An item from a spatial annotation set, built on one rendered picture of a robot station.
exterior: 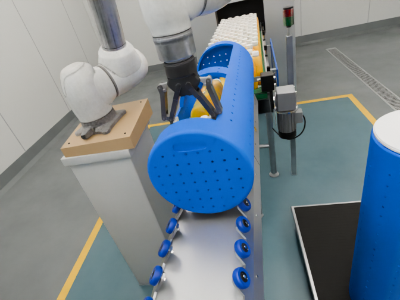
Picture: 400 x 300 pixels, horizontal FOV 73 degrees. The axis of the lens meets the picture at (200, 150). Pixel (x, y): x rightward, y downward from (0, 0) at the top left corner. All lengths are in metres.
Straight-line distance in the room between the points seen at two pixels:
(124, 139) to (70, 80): 0.30
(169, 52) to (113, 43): 0.61
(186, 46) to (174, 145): 0.23
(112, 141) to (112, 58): 0.34
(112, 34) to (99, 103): 0.28
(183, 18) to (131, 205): 0.97
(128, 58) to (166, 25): 0.64
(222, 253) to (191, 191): 0.18
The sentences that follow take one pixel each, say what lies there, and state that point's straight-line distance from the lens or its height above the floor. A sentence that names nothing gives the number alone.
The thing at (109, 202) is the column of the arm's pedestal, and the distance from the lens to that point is 1.41.
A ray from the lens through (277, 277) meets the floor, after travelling 1.79.
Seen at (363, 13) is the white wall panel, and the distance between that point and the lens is 6.16.
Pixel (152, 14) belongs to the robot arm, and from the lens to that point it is 0.62.
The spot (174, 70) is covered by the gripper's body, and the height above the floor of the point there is 1.36.
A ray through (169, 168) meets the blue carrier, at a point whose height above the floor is 1.13.
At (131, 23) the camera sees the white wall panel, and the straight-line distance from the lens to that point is 5.99.
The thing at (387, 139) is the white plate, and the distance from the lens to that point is 0.93.
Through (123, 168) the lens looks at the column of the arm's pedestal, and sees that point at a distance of 1.24.
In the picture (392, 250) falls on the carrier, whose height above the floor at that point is 0.66.
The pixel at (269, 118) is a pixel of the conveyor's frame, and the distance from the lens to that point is 2.07.
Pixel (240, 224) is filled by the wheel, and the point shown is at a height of 0.98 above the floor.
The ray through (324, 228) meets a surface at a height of 0.15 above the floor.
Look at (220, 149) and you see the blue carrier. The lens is 0.66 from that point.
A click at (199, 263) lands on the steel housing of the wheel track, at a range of 0.75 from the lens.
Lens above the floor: 1.53
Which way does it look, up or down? 32 degrees down
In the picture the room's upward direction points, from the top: 14 degrees counter-clockwise
